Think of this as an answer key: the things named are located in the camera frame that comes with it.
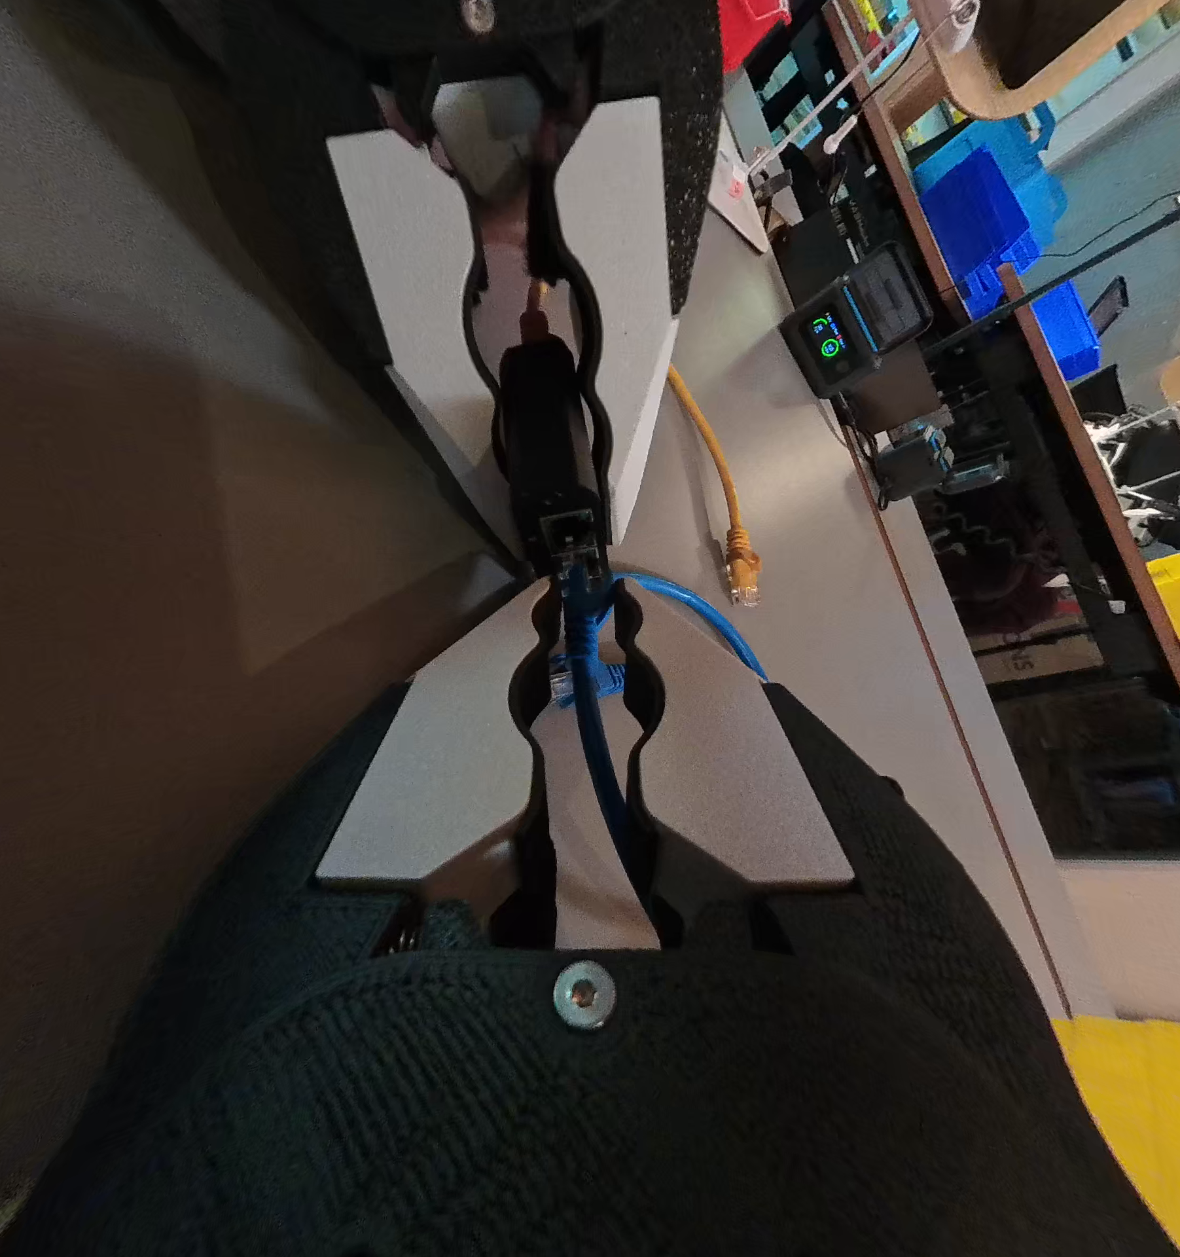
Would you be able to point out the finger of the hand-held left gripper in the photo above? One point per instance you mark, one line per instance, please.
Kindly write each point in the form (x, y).
(402, 256)
(634, 294)

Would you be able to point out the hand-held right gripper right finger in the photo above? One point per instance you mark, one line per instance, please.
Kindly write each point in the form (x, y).
(737, 776)

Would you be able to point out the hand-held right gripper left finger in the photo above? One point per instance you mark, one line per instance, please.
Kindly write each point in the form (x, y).
(423, 776)

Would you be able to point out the black ethernet adapter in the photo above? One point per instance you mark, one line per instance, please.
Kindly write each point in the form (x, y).
(548, 443)

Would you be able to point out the large yellow plastic bin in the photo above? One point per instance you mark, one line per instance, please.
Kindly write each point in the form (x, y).
(1149, 1130)

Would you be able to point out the white pad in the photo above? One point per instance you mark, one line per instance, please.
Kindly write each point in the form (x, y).
(737, 197)

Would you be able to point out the black power station with display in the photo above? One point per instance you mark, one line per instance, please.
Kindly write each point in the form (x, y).
(880, 305)

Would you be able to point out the small black device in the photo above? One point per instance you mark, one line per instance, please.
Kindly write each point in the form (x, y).
(908, 467)

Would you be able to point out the bent wood chair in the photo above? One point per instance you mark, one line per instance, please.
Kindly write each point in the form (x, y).
(1002, 93)

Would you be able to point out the large blue storage bin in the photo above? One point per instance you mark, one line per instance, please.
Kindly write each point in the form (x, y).
(978, 211)

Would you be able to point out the small blue storage bin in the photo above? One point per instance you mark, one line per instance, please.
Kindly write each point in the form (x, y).
(1066, 334)

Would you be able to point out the black stand pole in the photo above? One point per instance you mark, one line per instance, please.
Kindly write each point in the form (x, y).
(1090, 258)

